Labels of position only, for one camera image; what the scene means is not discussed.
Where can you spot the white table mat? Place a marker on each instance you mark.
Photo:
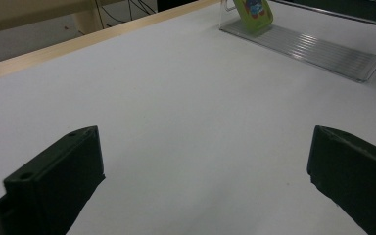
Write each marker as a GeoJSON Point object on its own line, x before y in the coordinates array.
{"type": "Point", "coordinates": [176, 98]}

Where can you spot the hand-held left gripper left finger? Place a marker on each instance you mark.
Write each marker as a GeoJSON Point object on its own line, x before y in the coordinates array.
{"type": "Point", "coordinates": [55, 182]}

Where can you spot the clear acrylic tray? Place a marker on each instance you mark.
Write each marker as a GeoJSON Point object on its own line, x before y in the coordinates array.
{"type": "Point", "coordinates": [306, 49]}

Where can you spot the green clown phone case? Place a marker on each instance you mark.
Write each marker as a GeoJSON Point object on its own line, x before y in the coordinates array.
{"type": "Point", "coordinates": [253, 14]}

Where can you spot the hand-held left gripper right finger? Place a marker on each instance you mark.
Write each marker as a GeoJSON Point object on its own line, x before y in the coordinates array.
{"type": "Point", "coordinates": [355, 176]}

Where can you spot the beige wooden bench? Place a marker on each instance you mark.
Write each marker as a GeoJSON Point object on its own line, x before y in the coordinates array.
{"type": "Point", "coordinates": [29, 13]}

